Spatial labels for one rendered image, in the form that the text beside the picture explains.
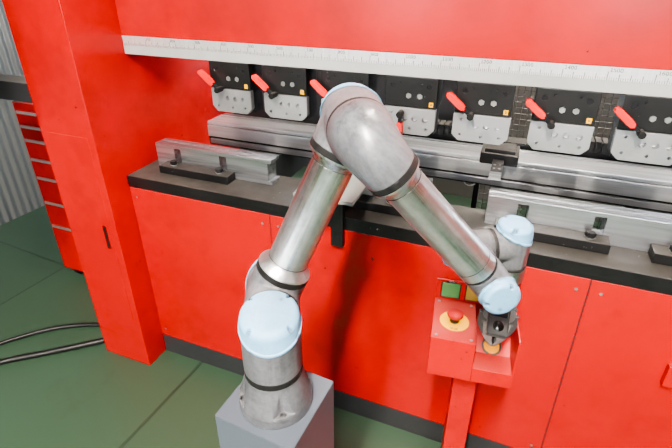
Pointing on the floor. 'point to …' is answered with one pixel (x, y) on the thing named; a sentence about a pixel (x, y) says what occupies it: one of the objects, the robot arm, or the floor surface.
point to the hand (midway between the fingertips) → (492, 344)
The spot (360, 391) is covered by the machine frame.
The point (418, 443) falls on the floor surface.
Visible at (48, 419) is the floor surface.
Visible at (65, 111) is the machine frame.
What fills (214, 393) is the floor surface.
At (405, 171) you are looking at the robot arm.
